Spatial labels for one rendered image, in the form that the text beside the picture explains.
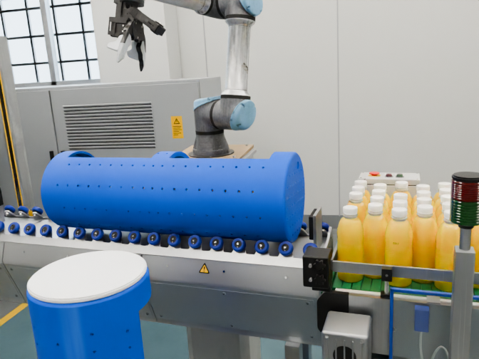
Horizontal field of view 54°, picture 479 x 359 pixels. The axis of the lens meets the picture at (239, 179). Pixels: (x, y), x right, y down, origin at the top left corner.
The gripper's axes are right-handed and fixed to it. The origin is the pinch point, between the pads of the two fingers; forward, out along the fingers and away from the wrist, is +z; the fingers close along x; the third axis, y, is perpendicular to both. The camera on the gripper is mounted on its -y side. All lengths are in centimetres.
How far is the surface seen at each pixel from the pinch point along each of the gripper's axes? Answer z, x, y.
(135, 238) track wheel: 54, -13, 0
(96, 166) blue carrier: 31.9, -11.9, 15.9
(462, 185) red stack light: 22, 29, -89
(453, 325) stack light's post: 52, 22, -93
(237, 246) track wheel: 50, -9, -36
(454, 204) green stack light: 26, 28, -88
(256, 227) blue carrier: 43, -5, -42
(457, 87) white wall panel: -45, -280, -140
